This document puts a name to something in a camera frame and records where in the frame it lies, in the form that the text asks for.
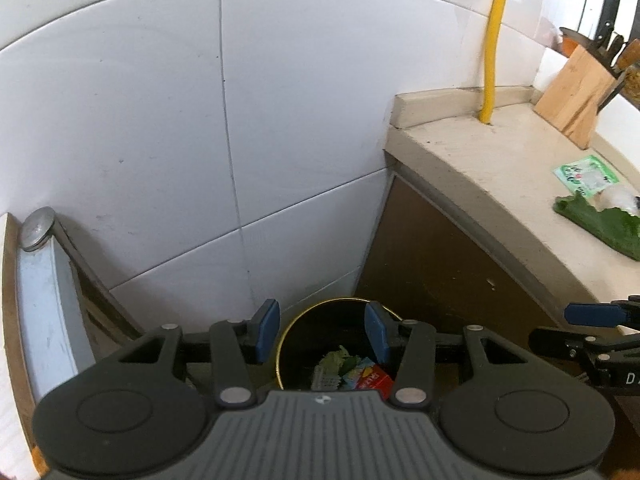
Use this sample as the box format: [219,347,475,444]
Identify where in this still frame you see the yellow pipe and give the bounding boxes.
[479,0,516,125]

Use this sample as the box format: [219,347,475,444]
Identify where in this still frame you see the clear plastic wrap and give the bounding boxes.
[591,184,640,215]

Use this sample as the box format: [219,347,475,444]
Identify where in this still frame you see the blue red carton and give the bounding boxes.
[345,357,395,393]

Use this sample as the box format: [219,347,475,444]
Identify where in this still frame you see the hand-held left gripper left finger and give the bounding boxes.
[117,298,281,407]

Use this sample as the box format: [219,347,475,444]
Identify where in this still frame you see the wooden knife block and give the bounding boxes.
[534,44,629,150]

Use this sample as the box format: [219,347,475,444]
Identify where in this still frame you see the white foam fruit net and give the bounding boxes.
[312,364,342,392]

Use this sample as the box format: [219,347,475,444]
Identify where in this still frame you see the brown counter cabinet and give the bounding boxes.
[356,170,569,357]

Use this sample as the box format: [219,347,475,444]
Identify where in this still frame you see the black round bin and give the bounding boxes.
[272,297,405,392]

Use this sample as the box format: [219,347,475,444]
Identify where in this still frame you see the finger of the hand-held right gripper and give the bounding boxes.
[528,326,640,359]
[564,297,640,329]

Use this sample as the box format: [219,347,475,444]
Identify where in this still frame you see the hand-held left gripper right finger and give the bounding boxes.
[363,300,534,407]

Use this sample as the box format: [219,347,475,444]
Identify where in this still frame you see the black handled knife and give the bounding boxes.
[607,32,627,67]
[592,20,617,59]

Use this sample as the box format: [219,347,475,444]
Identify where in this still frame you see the large dark green leaf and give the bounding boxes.
[552,194,640,262]

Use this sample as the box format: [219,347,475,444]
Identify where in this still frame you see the white door panel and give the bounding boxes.
[0,207,149,479]

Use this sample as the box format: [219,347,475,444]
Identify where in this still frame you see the green white plastic packet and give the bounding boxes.
[552,154,621,197]

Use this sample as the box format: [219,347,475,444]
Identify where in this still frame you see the round metal door knob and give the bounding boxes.
[20,207,57,252]

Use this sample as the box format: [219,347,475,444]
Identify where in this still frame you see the light green cabbage leaf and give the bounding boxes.
[320,344,360,377]

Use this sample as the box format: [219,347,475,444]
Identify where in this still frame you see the wooden handled knife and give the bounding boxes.
[616,39,640,75]

